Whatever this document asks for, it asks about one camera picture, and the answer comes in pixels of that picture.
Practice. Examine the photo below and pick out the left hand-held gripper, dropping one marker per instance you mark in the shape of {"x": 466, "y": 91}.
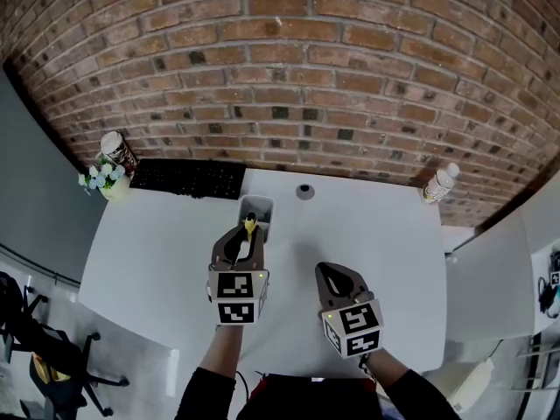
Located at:
{"x": 236, "y": 298}

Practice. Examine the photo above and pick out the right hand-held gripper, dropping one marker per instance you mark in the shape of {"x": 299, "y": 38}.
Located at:
{"x": 356, "y": 331}

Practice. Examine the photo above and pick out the yellow and black small part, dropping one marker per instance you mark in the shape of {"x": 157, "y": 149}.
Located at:
{"x": 250, "y": 226}

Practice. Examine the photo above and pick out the small grey plastic bin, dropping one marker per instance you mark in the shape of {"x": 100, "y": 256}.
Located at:
{"x": 262, "y": 210}

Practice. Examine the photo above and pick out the person's left forearm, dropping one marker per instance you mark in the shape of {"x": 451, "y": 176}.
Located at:
{"x": 223, "y": 352}

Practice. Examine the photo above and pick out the person's right forearm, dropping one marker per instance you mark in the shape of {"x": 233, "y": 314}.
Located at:
{"x": 394, "y": 370}

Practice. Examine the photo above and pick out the white desk with drawers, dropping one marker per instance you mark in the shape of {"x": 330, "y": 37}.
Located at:
{"x": 175, "y": 256}

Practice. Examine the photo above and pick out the black keyboard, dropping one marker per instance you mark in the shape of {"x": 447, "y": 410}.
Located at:
{"x": 188, "y": 177}

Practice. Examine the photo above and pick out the person's black red clothing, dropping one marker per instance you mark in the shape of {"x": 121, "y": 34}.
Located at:
{"x": 306, "y": 398}

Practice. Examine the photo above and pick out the white low bench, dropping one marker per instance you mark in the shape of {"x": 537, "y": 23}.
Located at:
{"x": 457, "y": 239}

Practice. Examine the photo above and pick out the white pot with flowers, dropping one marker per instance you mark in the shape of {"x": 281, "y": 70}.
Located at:
{"x": 117, "y": 191}

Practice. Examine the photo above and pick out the white pink bottle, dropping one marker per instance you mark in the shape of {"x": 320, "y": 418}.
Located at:
{"x": 437, "y": 186}

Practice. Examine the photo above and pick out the white shelf unit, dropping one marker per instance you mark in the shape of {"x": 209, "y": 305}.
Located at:
{"x": 490, "y": 287}

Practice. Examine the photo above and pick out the brown cup with white lid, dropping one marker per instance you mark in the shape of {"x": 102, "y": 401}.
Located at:
{"x": 116, "y": 147}

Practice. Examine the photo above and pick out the white plastic device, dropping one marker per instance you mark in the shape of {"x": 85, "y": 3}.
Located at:
{"x": 472, "y": 385}

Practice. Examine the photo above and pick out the grey partition panel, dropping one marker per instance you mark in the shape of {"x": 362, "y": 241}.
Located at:
{"x": 35, "y": 191}

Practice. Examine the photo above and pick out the grey metal rack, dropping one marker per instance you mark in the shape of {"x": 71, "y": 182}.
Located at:
{"x": 540, "y": 357}

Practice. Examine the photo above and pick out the black office chair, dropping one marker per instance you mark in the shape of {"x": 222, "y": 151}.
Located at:
{"x": 44, "y": 344}

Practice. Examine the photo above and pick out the yellow tray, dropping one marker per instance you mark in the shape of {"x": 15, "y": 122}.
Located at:
{"x": 59, "y": 374}

